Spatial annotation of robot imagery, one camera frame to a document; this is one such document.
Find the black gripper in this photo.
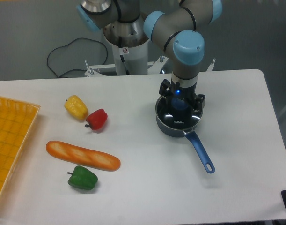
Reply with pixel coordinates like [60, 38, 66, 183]
[159, 79, 205, 113]

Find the glass lid with blue knob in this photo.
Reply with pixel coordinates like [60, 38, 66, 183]
[155, 98, 203, 131]

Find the dark blue saucepan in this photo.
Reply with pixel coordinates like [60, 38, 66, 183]
[155, 90, 216, 174]

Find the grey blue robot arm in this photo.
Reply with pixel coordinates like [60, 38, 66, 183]
[76, 0, 222, 109]

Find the red bell pepper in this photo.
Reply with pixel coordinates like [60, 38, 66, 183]
[85, 109, 108, 131]

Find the yellow bell pepper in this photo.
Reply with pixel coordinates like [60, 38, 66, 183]
[64, 95, 88, 121]

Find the orange baguette bread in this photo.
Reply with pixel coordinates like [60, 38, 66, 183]
[46, 141, 121, 172]

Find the green bell pepper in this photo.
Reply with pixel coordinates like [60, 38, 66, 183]
[68, 165, 98, 190]

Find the yellow woven basket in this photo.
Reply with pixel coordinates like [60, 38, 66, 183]
[0, 96, 40, 200]

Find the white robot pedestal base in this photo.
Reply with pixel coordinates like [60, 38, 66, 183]
[84, 11, 216, 77]

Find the black floor cable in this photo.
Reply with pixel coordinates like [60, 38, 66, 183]
[46, 37, 109, 78]

